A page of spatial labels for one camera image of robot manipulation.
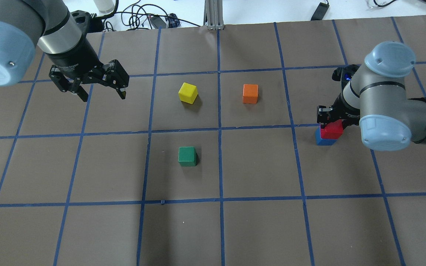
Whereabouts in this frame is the yellow block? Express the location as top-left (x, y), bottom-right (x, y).
top-left (178, 82), bottom-right (198, 105)

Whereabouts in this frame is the orange block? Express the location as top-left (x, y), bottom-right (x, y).
top-left (242, 84), bottom-right (259, 104)

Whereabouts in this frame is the red block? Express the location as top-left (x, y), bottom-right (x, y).
top-left (318, 119), bottom-right (344, 140)

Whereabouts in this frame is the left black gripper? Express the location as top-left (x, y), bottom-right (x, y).
top-left (48, 37), bottom-right (129, 102)

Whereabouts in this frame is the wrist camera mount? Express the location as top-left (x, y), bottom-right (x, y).
top-left (331, 64), bottom-right (360, 91)
top-left (71, 10), bottom-right (104, 33)

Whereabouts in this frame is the green block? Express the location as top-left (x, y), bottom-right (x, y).
top-left (178, 146), bottom-right (198, 167)

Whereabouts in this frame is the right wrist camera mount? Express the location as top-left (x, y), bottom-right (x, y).
top-left (331, 64), bottom-right (360, 91)

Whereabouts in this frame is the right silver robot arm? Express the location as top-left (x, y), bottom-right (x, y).
top-left (317, 41), bottom-right (426, 151)

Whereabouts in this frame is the aluminium frame post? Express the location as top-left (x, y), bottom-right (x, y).
top-left (203, 0), bottom-right (224, 30)

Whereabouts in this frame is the blue block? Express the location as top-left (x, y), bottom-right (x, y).
top-left (315, 127), bottom-right (338, 146)

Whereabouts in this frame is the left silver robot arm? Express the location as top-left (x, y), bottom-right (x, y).
top-left (0, 0), bottom-right (129, 102)

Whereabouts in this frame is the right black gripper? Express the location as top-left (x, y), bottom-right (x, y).
top-left (317, 93), bottom-right (360, 130)

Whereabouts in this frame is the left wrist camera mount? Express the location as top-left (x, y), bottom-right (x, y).
top-left (71, 10), bottom-right (104, 33)

